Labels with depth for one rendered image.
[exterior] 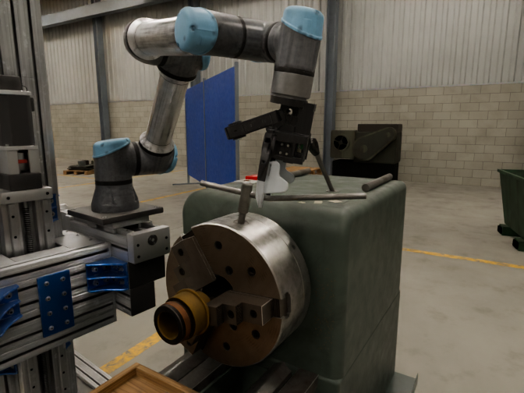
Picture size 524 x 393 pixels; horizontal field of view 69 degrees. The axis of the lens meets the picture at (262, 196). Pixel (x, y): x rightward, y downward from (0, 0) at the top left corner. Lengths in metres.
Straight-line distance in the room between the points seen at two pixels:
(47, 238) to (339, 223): 0.89
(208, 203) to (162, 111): 0.36
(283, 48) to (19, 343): 1.02
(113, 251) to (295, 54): 0.86
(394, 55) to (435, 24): 1.14
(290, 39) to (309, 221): 0.38
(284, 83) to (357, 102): 10.42
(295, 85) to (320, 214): 0.30
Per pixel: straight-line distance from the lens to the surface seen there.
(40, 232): 1.34
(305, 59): 0.71
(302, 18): 0.71
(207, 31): 0.71
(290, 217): 0.88
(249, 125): 0.74
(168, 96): 1.19
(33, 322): 1.27
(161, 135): 1.27
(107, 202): 1.31
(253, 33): 0.76
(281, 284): 0.74
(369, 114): 11.00
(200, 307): 0.74
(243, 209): 0.78
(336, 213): 0.85
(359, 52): 11.33
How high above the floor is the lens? 1.43
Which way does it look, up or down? 10 degrees down
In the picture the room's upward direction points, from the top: straight up
